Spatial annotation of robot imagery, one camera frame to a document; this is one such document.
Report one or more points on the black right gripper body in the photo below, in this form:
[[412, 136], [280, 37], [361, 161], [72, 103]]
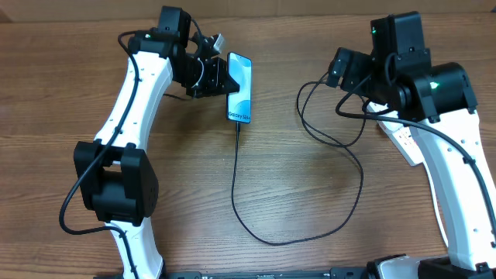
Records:
[[357, 68]]

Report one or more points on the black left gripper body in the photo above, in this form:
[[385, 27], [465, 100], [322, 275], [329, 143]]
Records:
[[204, 77]]

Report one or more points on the white power strip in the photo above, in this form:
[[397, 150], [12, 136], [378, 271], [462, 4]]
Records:
[[401, 137]]

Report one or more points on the Samsung Galaxy smartphone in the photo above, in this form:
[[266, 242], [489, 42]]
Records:
[[239, 101]]

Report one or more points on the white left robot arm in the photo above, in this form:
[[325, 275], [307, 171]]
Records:
[[114, 175]]

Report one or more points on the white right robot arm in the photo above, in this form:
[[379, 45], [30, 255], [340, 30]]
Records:
[[438, 105]]

